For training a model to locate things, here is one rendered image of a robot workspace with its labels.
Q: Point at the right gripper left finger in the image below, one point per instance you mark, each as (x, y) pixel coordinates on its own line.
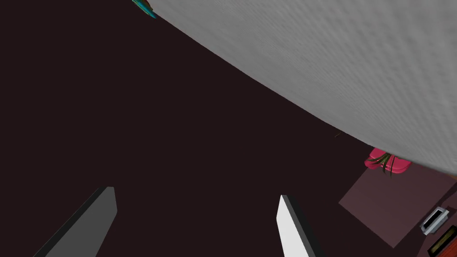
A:
(84, 228)

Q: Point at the pink potted plant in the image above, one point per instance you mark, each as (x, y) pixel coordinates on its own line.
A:
(387, 162)

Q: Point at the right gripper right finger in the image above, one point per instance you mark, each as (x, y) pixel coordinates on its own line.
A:
(294, 232)

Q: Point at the silver toaster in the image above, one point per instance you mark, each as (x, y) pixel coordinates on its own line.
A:
(434, 220)

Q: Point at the teal blue object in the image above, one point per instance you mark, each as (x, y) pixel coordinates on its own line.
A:
(144, 7)

